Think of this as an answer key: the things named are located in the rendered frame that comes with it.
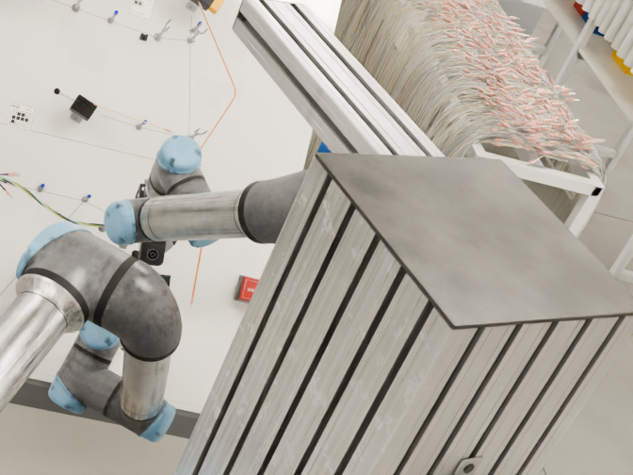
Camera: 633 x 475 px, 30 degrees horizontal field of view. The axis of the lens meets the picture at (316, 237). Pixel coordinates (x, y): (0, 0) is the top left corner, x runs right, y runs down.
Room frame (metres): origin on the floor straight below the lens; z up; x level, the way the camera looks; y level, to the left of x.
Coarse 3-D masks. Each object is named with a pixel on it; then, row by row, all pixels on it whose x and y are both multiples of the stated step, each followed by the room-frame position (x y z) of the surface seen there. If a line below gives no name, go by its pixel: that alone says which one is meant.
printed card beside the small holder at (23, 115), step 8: (16, 104) 2.08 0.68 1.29; (8, 112) 2.07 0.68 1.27; (16, 112) 2.08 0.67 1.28; (24, 112) 2.08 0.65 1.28; (32, 112) 2.09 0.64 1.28; (8, 120) 2.06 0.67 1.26; (16, 120) 2.07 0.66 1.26; (24, 120) 2.08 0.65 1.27; (32, 120) 2.08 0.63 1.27; (24, 128) 2.07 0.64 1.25
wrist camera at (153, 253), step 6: (144, 246) 1.83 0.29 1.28; (150, 246) 1.83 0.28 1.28; (156, 246) 1.84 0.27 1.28; (162, 246) 1.85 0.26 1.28; (144, 252) 1.83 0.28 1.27; (150, 252) 1.83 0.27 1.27; (156, 252) 1.83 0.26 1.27; (162, 252) 1.84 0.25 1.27; (138, 258) 1.83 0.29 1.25; (144, 258) 1.82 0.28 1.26; (150, 258) 1.82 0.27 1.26; (156, 258) 1.83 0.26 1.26; (162, 258) 1.84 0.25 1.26; (150, 264) 1.82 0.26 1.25; (156, 264) 1.83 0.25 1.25
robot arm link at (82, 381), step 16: (80, 352) 1.60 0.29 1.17; (64, 368) 1.59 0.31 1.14; (80, 368) 1.59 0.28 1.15; (96, 368) 1.60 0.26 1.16; (64, 384) 1.57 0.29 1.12; (80, 384) 1.57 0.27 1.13; (96, 384) 1.58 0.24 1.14; (112, 384) 1.59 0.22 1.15; (64, 400) 1.55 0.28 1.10; (80, 400) 1.56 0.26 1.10; (96, 400) 1.56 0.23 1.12
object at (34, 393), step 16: (32, 384) 1.81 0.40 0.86; (48, 384) 1.83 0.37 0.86; (16, 400) 1.80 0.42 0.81; (32, 400) 1.81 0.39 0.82; (48, 400) 1.82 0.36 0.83; (80, 416) 1.85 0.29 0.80; (96, 416) 1.86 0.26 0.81; (176, 416) 1.91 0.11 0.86; (192, 416) 1.93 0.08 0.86; (176, 432) 1.92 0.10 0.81
